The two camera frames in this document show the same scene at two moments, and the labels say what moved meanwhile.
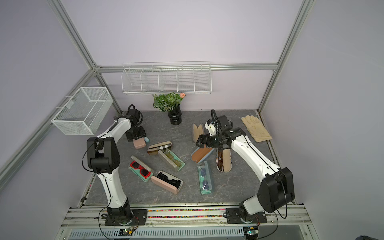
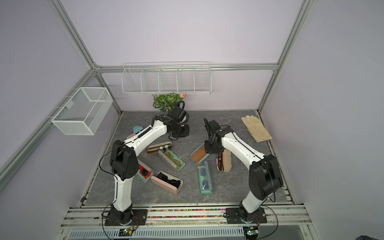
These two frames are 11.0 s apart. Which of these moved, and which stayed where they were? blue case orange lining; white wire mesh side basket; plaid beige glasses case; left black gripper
Moved: left black gripper
Stayed: blue case orange lining; white wire mesh side basket; plaid beige glasses case
